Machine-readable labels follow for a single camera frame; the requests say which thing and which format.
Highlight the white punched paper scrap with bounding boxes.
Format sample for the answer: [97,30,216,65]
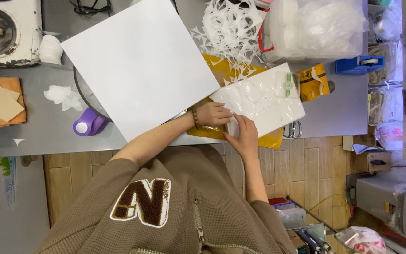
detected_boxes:
[188,0,268,86]

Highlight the blue tape dispenser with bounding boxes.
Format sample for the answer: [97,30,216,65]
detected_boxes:
[336,55,386,75]

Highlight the person's left hand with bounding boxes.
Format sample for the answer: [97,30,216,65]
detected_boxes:
[197,102,234,128]

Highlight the crate of tools and boxes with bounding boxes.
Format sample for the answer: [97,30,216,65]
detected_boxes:
[269,196,337,254]

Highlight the small clear packet green item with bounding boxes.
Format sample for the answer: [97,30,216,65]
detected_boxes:
[275,71,299,99]

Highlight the large white paper sheet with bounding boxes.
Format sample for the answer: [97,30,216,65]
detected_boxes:
[60,0,221,143]

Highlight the yellow plastic mailer bag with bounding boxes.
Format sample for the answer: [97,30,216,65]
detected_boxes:
[187,53,284,150]

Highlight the shelf with plastic bags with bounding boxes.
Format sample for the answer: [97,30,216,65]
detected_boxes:
[367,0,406,171]

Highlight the pink and white plastic bag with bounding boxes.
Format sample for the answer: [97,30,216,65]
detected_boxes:
[335,226,387,254]

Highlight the person's right hand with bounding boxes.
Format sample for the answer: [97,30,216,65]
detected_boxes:
[224,113,259,160]

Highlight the white chest freezer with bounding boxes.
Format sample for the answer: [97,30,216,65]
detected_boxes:
[0,156,50,254]

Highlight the orange cloth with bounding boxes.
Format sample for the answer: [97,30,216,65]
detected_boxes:
[0,77,27,130]

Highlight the clear plastic storage box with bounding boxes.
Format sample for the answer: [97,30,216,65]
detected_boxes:
[259,0,369,65]

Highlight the brown wooden bead bracelet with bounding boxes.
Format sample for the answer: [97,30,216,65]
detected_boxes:
[190,105,201,130]

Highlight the cardboard box with handle hole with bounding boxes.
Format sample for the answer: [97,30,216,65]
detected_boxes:
[351,151,392,174]

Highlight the black cable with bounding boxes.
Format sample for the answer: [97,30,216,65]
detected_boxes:
[70,0,113,16]

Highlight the clear bag of white sheets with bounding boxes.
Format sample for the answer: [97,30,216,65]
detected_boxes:
[209,62,306,139]

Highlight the grey machine under plastic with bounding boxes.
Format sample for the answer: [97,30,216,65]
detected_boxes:
[346,173,406,236]

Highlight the silver scissors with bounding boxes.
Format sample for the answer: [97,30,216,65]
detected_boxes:
[283,121,302,139]

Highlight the brown zip hoodie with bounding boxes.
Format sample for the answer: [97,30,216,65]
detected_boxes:
[35,145,297,254]

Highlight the yellow and black pouch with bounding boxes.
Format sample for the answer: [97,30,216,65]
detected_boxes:
[296,63,336,102]

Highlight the purple paper punch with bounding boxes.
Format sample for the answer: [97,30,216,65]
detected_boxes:
[73,107,110,137]

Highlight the white electric stove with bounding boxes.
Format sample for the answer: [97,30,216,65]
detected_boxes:
[0,0,43,68]

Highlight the pile of white paper cutouts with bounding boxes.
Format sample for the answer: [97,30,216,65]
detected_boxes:
[44,85,84,112]

